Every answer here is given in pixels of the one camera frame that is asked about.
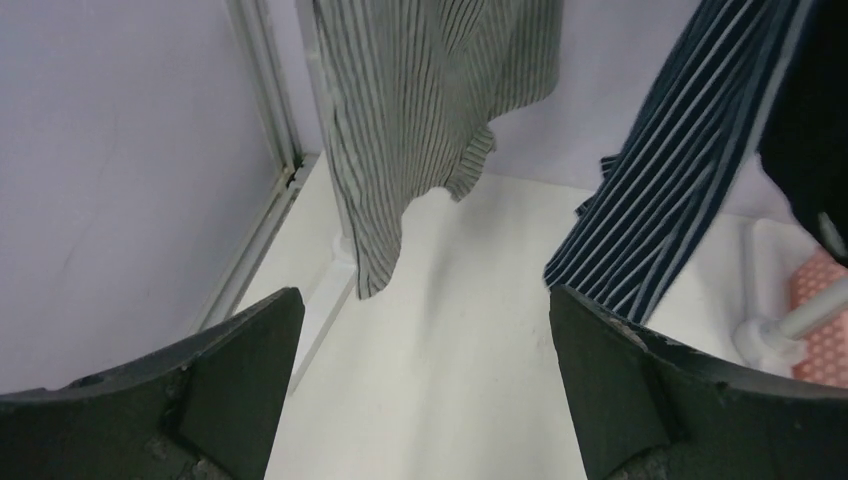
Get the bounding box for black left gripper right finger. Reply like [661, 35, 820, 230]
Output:
[549, 287, 847, 479]

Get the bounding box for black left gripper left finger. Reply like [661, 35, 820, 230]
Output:
[1, 288, 305, 479]

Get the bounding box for navy striped underwear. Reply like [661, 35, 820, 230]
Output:
[544, 0, 812, 323]

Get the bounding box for grey striped underwear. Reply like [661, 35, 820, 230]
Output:
[313, 1, 564, 300]

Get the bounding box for black underwear beige waistband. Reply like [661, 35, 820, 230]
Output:
[759, 1, 847, 266]

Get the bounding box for white clothes rack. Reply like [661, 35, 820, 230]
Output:
[275, 148, 814, 394]

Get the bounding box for pink plastic basket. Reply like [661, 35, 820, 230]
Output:
[788, 248, 848, 390]

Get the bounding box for aluminium frame profile left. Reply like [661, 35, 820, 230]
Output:
[187, 1, 304, 334]

